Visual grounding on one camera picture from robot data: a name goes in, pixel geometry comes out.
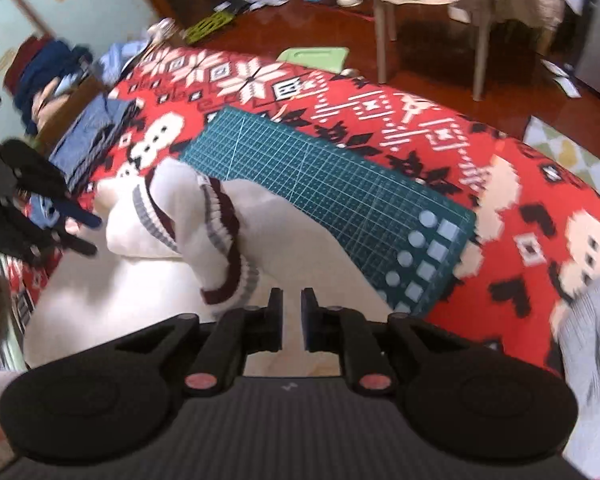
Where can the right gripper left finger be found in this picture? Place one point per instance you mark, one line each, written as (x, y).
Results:
(238, 334)

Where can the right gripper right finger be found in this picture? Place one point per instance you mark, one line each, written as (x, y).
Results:
(346, 333)

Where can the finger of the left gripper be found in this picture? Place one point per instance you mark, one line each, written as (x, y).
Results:
(37, 176)
(22, 239)

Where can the white knit sweater vest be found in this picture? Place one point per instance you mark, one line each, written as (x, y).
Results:
(176, 241)

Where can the folded blue jeans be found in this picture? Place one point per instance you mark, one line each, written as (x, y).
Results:
(90, 138)

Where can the green cutting mat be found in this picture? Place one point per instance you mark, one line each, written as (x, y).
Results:
(404, 237)

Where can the red christmas pattern blanket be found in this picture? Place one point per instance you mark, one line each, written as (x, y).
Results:
(536, 240)

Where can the grey knit sweater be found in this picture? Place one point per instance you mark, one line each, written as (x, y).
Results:
(578, 336)

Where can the green lid white bin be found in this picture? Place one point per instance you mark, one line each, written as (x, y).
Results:
(329, 59)

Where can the green checkered floor mat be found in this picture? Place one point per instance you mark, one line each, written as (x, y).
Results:
(567, 153)

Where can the white leg chair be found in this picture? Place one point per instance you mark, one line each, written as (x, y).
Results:
(420, 32)

